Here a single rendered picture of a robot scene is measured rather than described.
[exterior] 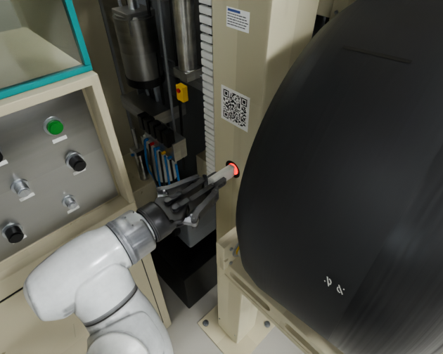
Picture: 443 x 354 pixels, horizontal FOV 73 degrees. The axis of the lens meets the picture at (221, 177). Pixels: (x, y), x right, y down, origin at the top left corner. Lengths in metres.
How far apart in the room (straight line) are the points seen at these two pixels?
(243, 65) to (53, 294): 0.47
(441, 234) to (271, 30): 0.35
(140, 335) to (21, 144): 0.43
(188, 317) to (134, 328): 1.11
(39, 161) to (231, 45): 0.47
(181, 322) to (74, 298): 1.14
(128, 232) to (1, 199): 0.32
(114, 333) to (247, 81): 0.46
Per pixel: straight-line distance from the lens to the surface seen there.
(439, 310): 0.35
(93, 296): 0.54
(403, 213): 0.31
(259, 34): 0.51
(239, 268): 0.76
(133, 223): 0.56
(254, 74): 0.54
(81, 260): 0.53
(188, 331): 1.62
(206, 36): 0.62
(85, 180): 0.82
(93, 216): 0.87
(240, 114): 0.59
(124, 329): 0.55
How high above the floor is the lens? 1.53
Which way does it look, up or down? 44 degrees down
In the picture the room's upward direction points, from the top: straight up
